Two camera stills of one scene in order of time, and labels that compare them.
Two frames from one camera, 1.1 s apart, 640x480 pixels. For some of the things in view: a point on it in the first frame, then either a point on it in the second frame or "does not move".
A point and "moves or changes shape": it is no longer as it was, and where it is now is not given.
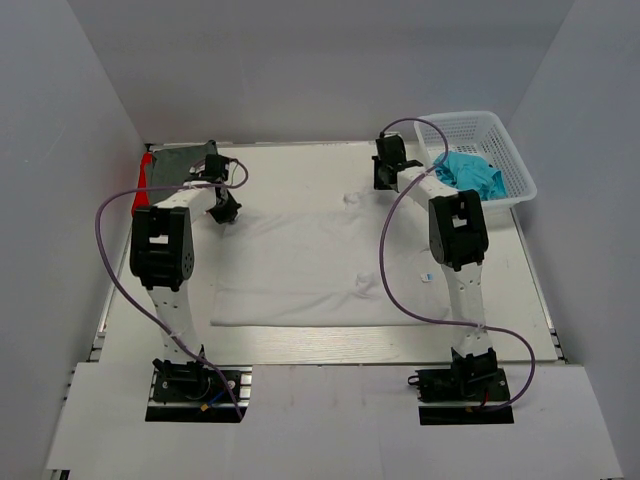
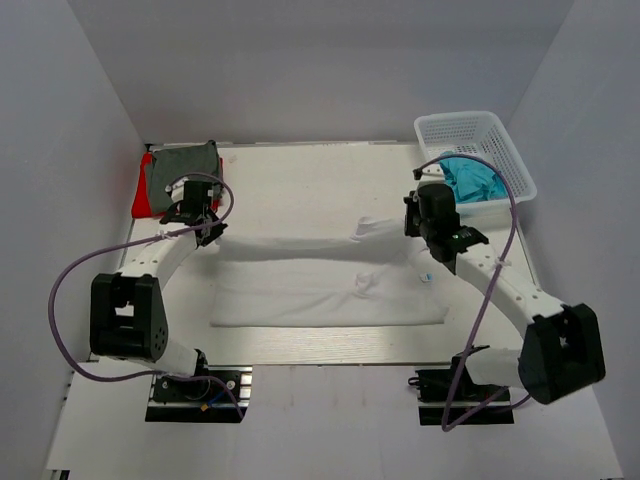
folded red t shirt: x=142 y=200 does not move
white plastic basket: x=480 y=136 does not move
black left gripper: x=230 y=212 → x=215 y=233
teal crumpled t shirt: x=463 y=171 does not move
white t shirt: x=323 y=268 moves or changes shape
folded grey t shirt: x=172 y=165 does not move
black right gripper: x=379 y=182 → x=413 y=205
